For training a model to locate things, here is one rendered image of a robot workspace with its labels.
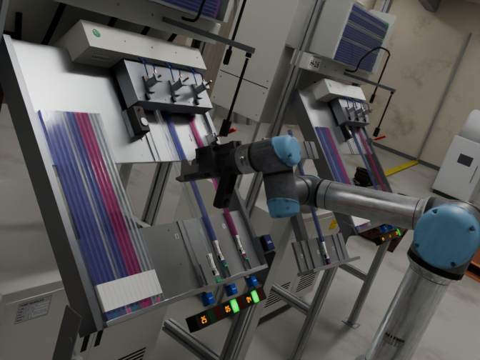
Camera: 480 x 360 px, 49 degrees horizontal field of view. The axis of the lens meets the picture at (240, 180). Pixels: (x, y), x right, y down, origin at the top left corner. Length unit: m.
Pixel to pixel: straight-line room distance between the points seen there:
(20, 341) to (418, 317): 1.00
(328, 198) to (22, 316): 0.84
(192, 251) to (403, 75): 10.30
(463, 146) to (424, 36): 3.69
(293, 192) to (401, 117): 10.30
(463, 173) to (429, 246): 7.43
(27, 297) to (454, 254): 1.02
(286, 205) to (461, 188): 7.35
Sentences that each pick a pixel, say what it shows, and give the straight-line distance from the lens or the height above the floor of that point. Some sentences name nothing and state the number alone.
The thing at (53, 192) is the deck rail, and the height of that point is 0.93.
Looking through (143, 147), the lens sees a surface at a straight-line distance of 1.49.
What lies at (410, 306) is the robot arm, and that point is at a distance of 1.15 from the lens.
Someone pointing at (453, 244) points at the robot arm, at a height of 1.13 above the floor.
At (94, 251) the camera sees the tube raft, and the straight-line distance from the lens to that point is 1.22.
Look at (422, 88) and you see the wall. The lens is 11.47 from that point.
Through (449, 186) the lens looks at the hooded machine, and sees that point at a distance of 8.55.
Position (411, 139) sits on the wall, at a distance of 11.48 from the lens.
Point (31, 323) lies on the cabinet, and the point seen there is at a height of 0.51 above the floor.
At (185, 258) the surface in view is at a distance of 1.43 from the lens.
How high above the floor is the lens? 1.38
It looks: 15 degrees down
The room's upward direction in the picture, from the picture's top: 19 degrees clockwise
